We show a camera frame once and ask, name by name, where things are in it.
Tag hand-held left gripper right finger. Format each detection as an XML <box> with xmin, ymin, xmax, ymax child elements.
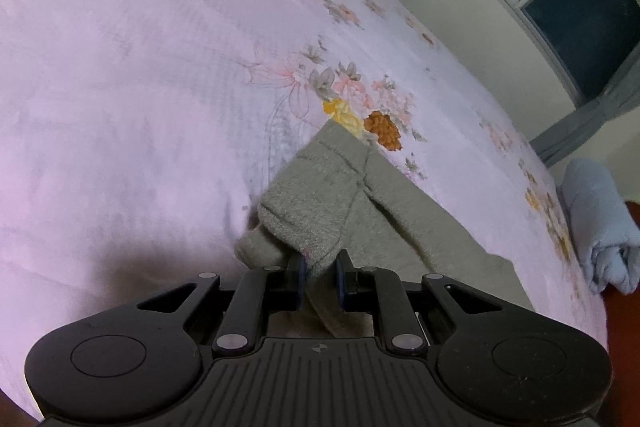
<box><xmin>334</xmin><ymin>248</ymin><xmax>505</xmax><ymax>354</ymax></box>

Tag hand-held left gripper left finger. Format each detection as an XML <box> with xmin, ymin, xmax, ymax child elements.
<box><xmin>136</xmin><ymin>253</ymin><xmax>307</xmax><ymax>355</ymax></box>

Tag grey pants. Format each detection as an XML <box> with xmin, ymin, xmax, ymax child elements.
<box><xmin>234</xmin><ymin>123</ymin><xmax>536</xmax><ymax>338</ymax></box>

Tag pink floral bed sheet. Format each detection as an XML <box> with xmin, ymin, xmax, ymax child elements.
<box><xmin>0</xmin><ymin>0</ymin><xmax>608</xmax><ymax>423</ymax></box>

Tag light blue rolled quilt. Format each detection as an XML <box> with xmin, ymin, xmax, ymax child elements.
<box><xmin>560</xmin><ymin>158</ymin><xmax>640</xmax><ymax>295</ymax></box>

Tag red wooden headboard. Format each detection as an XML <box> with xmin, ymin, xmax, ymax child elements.
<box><xmin>600</xmin><ymin>201</ymin><xmax>640</xmax><ymax>427</ymax></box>

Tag grey curtain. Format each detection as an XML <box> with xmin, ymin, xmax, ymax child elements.
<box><xmin>530</xmin><ymin>79</ymin><xmax>640</xmax><ymax>168</ymax></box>

